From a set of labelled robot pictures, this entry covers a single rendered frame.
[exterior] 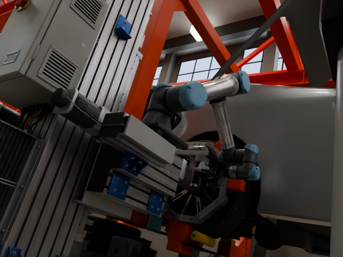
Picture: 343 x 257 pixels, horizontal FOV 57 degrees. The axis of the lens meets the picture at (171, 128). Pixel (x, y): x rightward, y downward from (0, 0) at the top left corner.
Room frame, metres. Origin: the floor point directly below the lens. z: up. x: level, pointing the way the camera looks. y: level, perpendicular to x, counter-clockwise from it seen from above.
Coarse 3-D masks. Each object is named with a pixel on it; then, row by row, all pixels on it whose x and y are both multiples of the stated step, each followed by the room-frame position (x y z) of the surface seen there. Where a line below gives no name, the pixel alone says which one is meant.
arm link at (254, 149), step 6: (246, 144) 1.57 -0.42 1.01; (252, 144) 1.54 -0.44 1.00; (240, 150) 1.58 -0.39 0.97; (246, 150) 1.55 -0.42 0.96; (252, 150) 1.54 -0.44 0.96; (240, 156) 1.58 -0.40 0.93; (246, 156) 1.55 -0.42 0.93; (252, 156) 1.54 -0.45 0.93; (240, 162) 1.62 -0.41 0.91; (252, 162) 1.54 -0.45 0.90
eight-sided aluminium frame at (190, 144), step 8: (192, 144) 2.04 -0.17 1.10; (200, 144) 2.00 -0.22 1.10; (208, 144) 1.96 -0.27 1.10; (216, 152) 1.94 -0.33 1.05; (224, 184) 1.87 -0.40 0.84; (224, 192) 1.86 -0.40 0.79; (216, 200) 1.88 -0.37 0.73; (224, 200) 1.86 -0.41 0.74; (168, 208) 2.13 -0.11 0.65; (208, 208) 1.91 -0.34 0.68; (216, 208) 1.93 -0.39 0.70; (168, 216) 2.07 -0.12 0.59; (176, 216) 2.04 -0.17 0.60; (184, 216) 2.01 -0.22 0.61; (192, 216) 1.97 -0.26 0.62; (200, 216) 1.97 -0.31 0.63; (208, 216) 1.95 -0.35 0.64; (200, 224) 1.99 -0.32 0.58
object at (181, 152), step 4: (176, 152) 1.88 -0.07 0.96; (180, 152) 1.86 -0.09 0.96; (184, 152) 1.84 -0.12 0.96; (188, 152) 1.83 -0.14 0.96; (192, 152) 1.81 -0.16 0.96; (196, 152) 1.79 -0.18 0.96; (200, 152) 1.78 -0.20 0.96; (204, 152) 1.76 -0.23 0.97; (208, 152) 1.74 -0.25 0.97; (188, 156) 1.86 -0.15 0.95; (192, 156) 1.83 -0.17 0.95; (208, 156) 1.76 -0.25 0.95
